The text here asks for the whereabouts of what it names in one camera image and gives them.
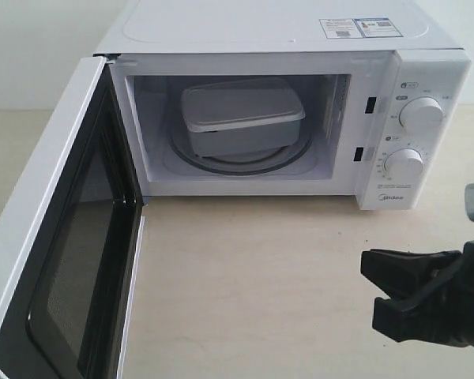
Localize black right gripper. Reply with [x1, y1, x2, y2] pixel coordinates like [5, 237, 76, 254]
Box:
[360, 240, 474, 347]

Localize white lidded plastic container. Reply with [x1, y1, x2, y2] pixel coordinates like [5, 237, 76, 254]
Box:
[181, 77, 305, 157]

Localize white microwave door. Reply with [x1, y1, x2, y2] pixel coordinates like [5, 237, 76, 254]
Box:
[0, 56, 144, 378]

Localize white microwave oven body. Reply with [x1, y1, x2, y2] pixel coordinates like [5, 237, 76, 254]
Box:
[95, 1, 471, 210]

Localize lower white control knob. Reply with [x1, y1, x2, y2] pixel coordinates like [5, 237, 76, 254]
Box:
[384, 148, 424, 181]

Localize white control knob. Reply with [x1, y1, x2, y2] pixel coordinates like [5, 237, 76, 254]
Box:
[399, 97, 444, 134]
[384, 148, 424, 181]

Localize upper white control knob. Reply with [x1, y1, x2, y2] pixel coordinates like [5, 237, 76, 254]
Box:
[399, 97, 444, 134]

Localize white blue warning sticker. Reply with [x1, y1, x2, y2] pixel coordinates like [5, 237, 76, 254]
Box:
[319, 17, 403, 39]

